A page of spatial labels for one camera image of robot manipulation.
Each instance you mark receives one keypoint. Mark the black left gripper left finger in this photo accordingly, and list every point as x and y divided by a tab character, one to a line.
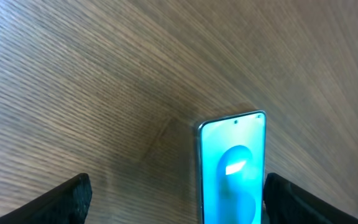
67	203

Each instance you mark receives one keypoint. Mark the blue screen Galaxy smartphone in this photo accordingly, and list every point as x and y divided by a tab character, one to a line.
230	158

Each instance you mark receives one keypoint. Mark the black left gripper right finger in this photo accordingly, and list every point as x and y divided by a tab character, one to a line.
287	203

